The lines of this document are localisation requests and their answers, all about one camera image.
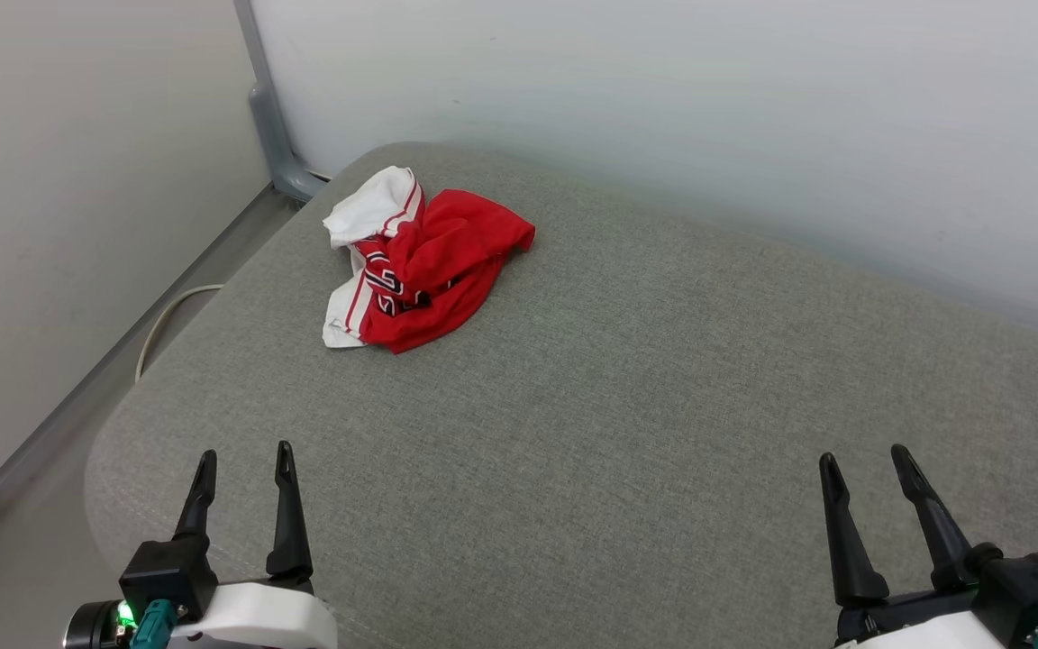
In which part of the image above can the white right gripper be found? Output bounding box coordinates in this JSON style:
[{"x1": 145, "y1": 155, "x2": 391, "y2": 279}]
[{"x1": 819, "y1": 443, "x2": 1012, "y2": 649}]

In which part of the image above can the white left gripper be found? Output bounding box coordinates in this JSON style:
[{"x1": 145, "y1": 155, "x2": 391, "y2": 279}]
[{"x1": 172, "y1": 440, "x2": 338, "y2": 649}]

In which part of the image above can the grey metal partition post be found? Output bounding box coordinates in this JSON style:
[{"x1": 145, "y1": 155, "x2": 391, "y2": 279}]
[{"x1": 232, "y1": 0, "x2": 332, "y2": 205}]

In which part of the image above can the thin white floor cable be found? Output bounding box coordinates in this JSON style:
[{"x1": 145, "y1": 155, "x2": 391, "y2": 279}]
[{"x1": 134, "y1": 283, "x2": 228, "y2": 385}]

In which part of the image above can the grey metal floor rail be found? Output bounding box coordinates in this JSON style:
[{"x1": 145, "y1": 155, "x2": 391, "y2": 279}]
[{"x1": 0, "y1": 185, "x2": 302, "y2": 564}]

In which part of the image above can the red white basketball jersey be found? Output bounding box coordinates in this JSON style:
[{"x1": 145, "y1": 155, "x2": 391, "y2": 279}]
[{"x1": 321, "y1": 166, "x2": 537, "y2": 354}]

